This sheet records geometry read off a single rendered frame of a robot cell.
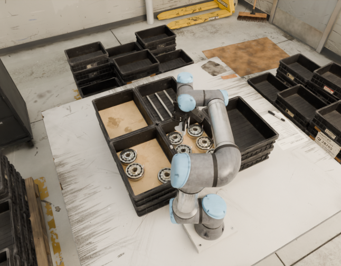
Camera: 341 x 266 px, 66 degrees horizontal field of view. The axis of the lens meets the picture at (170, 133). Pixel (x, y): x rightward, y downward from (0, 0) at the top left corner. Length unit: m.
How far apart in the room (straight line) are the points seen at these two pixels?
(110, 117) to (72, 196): 0.55
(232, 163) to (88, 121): 1.34
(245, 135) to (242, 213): 0.48
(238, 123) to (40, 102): 2.46
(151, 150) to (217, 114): 0.64
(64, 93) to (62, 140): 1.63
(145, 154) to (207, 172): 0.76
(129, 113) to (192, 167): 1.04
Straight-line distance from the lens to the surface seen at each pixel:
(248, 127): 1.76
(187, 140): 1.62
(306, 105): 2.79
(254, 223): 1.55
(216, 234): 1.40
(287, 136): 1.97
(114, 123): 1.77
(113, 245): 1.48
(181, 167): 0.85
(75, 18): 4.55
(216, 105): 1.10
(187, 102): 1.12
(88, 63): 2.92
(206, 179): 0.87
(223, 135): 0.98
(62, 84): 3.67
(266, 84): 3.09
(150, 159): 1.54
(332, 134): 2.40
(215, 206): 1.25
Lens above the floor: 2.07
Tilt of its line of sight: 48 degrees down
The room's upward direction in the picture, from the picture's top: 1 degrees counter-clockwise
